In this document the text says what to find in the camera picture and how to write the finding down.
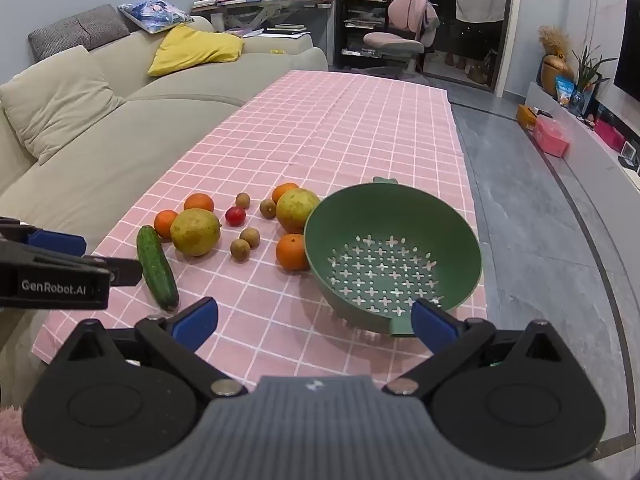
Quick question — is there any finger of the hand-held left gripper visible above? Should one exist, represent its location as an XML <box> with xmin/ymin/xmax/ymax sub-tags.
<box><xmin>0</xmin><ymin>239</ymin><xmax>144</xmax><ymax>287</ymax></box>
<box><xmin>0</xmin><ymin>217</ymin><xmax>87</xmax><ymax>257</ymax></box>

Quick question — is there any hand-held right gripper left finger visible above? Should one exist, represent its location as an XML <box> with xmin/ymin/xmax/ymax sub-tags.
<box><xmin>50</xmin><ymin>296</ymin><xmax>248</xmax><ymax>402</ymax></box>

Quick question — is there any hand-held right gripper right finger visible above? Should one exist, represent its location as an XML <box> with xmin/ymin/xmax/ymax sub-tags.
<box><xmin>382</xmin><ymin>298</ymin><xmax>576</xmax><ymax>401</ymax></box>

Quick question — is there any green cucumber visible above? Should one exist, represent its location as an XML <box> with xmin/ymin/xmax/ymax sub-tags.
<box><xmin>136</xmin><ymin>225</ymin><xmax>180</xmax><ymax>312</ymax></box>

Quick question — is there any orange mandarin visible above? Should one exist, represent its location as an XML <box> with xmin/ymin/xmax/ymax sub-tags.
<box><xmin>183</xmin><ymin>193</ymin><xmax>215</xmax><ymax>213</ymax></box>
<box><xmin>275</xmin><ymin>233</ymin><xmax>312</xmax><ymax>272</ymax></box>
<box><xmin>271</xmin><ymin>182</ymin><xmax>301</xmax><ymax>204</ymax></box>
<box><xmin>153</xmin><ymin>210</ymin><xmax>179</xmax><ymax>239</ymax></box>

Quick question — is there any green colander bowl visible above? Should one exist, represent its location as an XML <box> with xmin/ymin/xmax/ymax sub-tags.
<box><xmin>303</xmin><ymin>176</ymin><xmax>483</xmax><ymax>337</ymax></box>

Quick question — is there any beige sofa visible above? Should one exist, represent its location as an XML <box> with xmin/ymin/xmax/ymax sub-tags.
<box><xmin>0</xmin><ymin>15</ymin><xmax>330</xmax><ymax>401</ymax></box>

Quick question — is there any beige cushion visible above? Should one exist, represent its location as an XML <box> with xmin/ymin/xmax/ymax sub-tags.
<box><xmin>0</xmin><ymin>45</ymin><xmax>127</xmax><ymax>166</ymax></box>

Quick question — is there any pink fluffy cloth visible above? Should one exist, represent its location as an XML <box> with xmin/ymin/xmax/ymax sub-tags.
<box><xmin>0</xmin><ymin>406</ymin><xmax>42</xmax><ymax>480</ymax></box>

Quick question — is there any grey textured cushion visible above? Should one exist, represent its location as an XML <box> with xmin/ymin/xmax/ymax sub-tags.
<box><xmin>28</xmin><ymin>4</ymin><xmax>132</xmax><ymax>52</ymax></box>

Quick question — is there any pink checked tablecloth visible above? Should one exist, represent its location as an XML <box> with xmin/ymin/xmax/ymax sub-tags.
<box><xmin>32</xmin><ymin>70</ymin><xmax>489</xmax><ymax>386</ymax></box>

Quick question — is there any pink box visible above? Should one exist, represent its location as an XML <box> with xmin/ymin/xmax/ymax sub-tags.
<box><xmin>532</xmin><ymin>115</ymin><xmax>571</xmax><ymax>159</ymax></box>

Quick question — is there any orange box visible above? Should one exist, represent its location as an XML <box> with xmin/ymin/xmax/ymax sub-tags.
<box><xmin>516</xmin><ymin>104</ymin><xmax>541</xmax><ymax>132</ymax></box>

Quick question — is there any yellow pillow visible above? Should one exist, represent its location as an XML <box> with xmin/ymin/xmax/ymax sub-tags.
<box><xmin>147</xmin><ymin>24</ymin><xmax>245</xmax><ymax>77</ymax></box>

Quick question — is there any grey television cabinet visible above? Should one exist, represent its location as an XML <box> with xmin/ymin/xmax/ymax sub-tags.
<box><xmin>525</xmin><ymin>81</ymin><xmax>640</xmax><ymax>196</ymax></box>

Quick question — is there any blue printed pillow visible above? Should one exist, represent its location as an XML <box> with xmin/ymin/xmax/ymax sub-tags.
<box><xmin>117</xmin><ymin>0</ymin><xmax>195</xmax><ymax>35</ymax></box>

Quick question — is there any magenta box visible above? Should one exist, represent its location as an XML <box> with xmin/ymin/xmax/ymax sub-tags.
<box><xmin>593</xmin><ymin>119</ymin><xmax>627</xmax><ymax>151</ymax></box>

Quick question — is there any blue snack bag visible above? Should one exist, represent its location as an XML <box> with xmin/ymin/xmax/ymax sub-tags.
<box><xmin>554</xmin><ymin>75</ymin><xmax>576</xmax><ymax>107</ymax></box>

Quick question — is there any golden vase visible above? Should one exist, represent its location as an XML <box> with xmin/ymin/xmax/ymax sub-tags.
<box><xmin>542</xmin><ymin>54</ymin><xmax>575</xmax><ymax>97</ymax></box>

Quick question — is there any green potted plant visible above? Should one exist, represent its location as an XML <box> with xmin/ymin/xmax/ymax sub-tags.
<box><xmin>571</xmin><ymin>44</ymin><xmax>619</xmax><ymax>117</ymax></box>

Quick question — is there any pink office chair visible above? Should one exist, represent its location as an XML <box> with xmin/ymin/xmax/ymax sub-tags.
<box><xmin>363</xmin><ymin>0</ymin><xmax>441</xmax><ymax>79</ymax></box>

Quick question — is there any dried pampas grass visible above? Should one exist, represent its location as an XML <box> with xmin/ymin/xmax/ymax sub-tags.
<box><xmin>537</xmin><ymin>25</ymin><xmax>571</xmax><ymax>57</ymax></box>

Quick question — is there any black shelf unit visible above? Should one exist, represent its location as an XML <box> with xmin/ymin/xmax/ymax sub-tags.
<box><xmin>334</xmin><ymin>0</ymin><xmax>392</xmax><ymax>69</ymax></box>

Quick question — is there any black television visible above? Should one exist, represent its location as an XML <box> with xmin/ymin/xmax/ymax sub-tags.
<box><xmin>612</xmin><ymin>0</ymin><xmax>640</xmax><ymax>104</ymax></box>

